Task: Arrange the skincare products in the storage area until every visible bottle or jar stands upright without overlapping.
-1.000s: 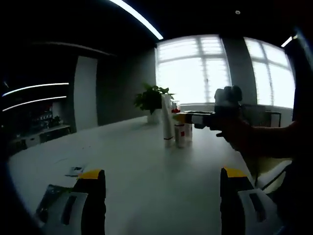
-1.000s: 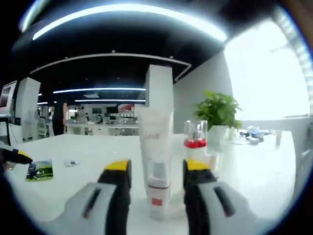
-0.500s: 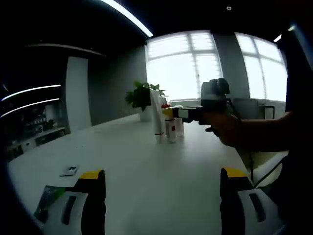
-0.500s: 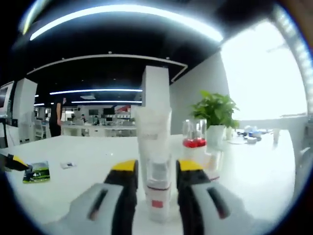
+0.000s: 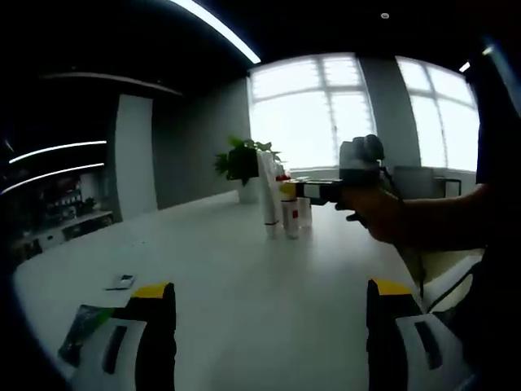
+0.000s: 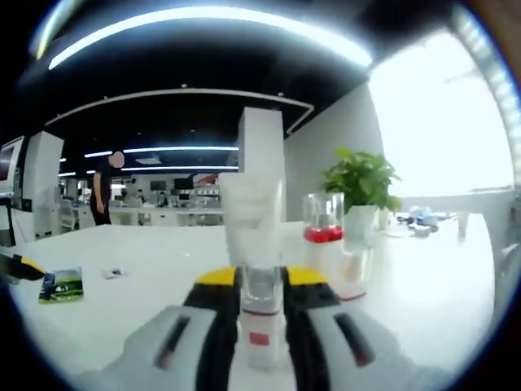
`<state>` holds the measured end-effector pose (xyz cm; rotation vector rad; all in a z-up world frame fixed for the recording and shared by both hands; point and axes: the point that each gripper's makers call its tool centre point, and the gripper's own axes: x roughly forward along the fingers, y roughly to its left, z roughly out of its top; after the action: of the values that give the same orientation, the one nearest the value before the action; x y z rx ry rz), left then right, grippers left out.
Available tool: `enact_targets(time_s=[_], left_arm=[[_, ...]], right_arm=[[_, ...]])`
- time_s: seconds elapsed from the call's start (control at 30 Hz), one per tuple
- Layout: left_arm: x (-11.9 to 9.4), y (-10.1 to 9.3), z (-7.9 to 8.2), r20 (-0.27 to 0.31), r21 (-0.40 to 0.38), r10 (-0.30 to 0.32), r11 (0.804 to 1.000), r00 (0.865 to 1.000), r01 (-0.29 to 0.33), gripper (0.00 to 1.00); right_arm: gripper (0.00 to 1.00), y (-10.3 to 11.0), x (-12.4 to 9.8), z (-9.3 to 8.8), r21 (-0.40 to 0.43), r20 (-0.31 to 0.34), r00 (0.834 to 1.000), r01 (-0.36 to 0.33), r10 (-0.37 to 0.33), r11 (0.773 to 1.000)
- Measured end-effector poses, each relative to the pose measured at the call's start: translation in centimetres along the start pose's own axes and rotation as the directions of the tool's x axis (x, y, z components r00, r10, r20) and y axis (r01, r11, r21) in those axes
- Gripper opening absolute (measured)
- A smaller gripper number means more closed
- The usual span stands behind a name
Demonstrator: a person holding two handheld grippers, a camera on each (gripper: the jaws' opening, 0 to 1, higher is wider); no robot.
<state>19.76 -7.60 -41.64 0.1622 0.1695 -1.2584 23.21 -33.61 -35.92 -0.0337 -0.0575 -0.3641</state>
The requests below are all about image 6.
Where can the small black box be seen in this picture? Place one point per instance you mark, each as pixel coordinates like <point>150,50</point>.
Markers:
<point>27,205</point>

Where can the long ceiling light strip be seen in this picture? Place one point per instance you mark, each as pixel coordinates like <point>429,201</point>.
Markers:
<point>203,24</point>

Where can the white bottle red collar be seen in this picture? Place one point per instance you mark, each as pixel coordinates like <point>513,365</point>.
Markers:
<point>323,252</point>

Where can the pink-framed monitor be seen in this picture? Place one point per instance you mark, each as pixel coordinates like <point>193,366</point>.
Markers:
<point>8,161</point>

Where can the green landscape skincare sachet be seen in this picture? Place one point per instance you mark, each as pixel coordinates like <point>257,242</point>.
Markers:
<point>63,285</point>

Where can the small white skincare sachet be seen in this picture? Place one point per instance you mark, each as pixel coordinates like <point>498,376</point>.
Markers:
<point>112,273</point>

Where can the white skincare tube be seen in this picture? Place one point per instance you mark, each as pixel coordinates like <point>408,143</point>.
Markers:
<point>252,220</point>

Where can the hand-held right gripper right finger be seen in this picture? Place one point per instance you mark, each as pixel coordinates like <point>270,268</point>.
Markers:
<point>346,346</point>

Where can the row of white counters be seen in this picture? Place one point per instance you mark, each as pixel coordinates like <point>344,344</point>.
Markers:
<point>171,216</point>

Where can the green potted plant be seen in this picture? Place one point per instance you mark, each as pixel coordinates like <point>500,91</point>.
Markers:
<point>362,179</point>

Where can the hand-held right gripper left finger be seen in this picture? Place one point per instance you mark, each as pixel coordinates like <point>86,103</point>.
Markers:
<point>179,346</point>

